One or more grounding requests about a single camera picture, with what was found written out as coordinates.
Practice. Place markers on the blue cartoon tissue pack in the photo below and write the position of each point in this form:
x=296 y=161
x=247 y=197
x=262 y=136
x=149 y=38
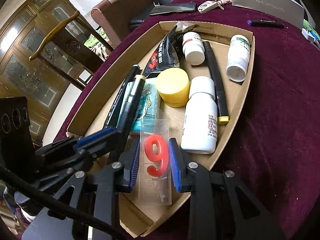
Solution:
x=149 y=105

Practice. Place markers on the wooden chair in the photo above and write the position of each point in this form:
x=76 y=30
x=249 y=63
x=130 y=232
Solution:
x=71 y=46

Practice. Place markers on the black snack bag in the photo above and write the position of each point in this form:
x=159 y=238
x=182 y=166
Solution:
x=169 y=51

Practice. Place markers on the yellow round jar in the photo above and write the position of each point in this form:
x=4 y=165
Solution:
x=173 y=86

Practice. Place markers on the green cloth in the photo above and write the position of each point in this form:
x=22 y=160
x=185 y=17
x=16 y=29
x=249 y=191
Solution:
x=308 y=26

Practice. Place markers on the cardboard tray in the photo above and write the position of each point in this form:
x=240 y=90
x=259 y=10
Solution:
x=138 y=216

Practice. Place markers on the small white charger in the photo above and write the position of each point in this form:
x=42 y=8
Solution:
x=310 y=36

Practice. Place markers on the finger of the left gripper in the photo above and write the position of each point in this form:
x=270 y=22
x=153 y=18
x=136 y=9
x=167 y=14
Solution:
x=92 y=137
x=56 y=162

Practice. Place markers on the white small bottle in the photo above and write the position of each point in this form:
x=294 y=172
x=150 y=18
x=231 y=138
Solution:
x=193 y=48

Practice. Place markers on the thin black pen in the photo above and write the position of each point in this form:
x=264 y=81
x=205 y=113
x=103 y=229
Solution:
x=222 y=110

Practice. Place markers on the white bottle green label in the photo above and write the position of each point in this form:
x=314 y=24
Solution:
x=238 y=58

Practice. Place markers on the wooden cabinet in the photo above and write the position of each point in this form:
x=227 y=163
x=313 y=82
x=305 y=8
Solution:
x=24 y=24

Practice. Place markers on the black smartphone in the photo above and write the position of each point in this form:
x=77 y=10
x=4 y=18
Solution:
x=173 y=8

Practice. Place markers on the black marker yellow caps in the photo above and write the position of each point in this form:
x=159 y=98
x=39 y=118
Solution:
x=114 y=112

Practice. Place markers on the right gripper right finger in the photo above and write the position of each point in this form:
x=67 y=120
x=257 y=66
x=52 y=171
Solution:
x=221 y=206

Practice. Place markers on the white bottle red label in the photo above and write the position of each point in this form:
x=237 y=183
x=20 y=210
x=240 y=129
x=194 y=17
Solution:
x=200 y=122

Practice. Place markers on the white car key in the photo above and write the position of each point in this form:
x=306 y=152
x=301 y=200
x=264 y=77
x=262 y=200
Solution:
x=211 y=5

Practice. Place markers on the black marker purple cap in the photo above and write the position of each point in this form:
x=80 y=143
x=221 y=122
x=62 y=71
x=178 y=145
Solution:
x=265 y=24

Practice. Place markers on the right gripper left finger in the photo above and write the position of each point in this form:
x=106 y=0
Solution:
x=96 y=194

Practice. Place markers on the maroon chair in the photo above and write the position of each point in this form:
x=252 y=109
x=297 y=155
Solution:
x=119 y=18

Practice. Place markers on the black marker cream caps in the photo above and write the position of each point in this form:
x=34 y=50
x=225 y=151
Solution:
x=130 y=106

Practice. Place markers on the red number nine candle pack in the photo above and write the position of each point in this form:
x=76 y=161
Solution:
x=156 y=162

